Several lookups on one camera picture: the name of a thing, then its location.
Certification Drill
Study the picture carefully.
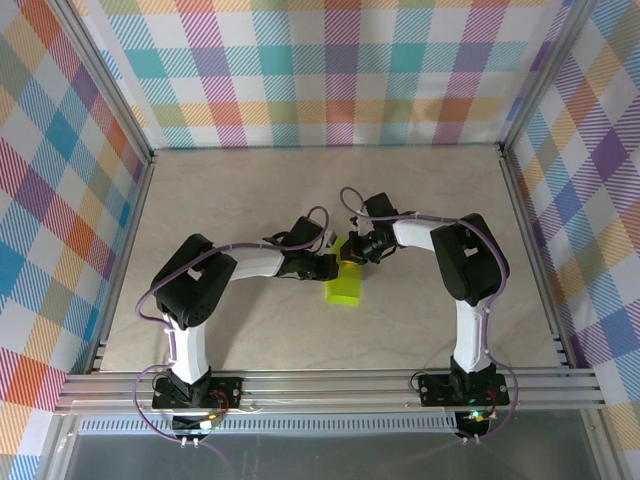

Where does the lime green paper sheet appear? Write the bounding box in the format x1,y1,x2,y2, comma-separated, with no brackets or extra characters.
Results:
323,238,365,306

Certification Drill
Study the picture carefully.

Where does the plaid backdrop panel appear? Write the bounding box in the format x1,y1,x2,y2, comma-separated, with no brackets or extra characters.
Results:
509,0,640,480
79,0,571,150
0,0,151,480

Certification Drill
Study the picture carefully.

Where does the small circuit board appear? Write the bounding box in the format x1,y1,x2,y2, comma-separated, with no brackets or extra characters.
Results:
172,410,224,435
457,409,496,434

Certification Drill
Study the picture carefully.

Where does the grey metal shelf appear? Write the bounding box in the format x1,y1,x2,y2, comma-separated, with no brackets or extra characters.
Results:
42,412,616,480

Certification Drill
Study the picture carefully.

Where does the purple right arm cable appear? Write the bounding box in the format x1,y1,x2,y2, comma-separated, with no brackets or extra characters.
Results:
339,186,522,446

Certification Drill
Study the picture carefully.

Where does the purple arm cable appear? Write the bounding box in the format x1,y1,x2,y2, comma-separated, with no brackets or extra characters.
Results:
339,186,522,446
134,205,331,449

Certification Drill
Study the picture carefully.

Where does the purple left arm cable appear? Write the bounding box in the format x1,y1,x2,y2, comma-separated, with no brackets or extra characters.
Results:
134,205,331,449

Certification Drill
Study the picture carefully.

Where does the wide aluminium frame rail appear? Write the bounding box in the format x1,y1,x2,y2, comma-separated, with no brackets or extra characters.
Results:
53,368,609,415

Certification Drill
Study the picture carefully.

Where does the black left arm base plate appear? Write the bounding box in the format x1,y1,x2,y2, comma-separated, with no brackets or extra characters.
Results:
151,375,245,410

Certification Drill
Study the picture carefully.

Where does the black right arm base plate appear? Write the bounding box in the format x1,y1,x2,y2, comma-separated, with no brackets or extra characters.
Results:
417,372,510,407

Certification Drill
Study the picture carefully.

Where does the slotted grey cable duct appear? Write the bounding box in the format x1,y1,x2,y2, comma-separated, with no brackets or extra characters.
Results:
78,417,460,435

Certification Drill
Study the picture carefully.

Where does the aluminium side rail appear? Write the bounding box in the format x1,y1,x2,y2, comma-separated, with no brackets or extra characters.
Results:
89,152,159,374
498,147,574,370

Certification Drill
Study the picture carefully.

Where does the aluminium frame post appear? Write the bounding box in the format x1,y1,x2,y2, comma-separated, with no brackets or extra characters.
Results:
49,0,156,159
499,0,599,151

